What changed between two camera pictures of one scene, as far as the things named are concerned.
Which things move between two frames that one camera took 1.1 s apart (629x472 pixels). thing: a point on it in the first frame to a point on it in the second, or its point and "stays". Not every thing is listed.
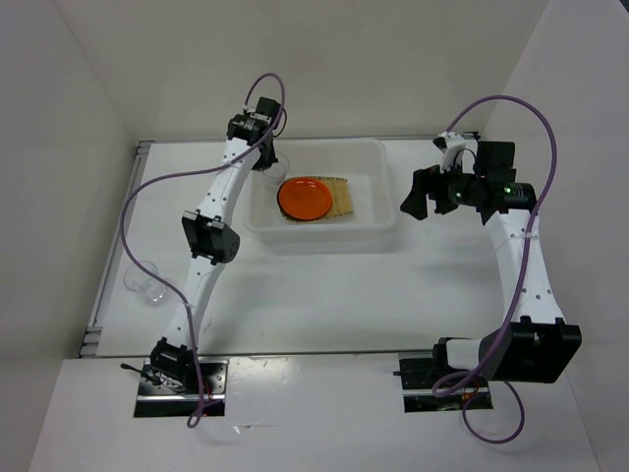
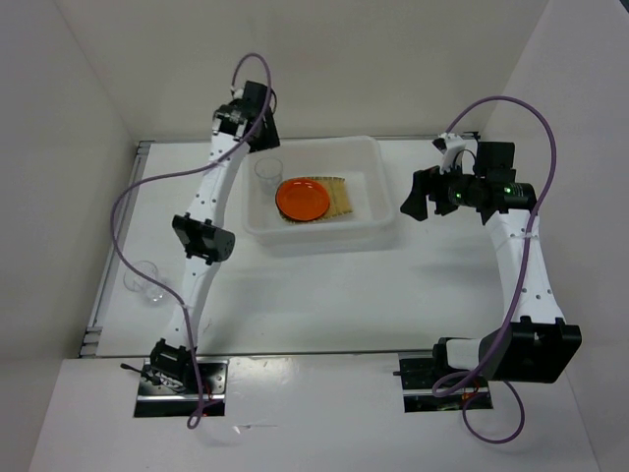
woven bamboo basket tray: [340, 194] stays
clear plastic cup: [137, 280] stays
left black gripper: [263, 163] to [268, 138]
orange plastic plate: [304, 199] stays
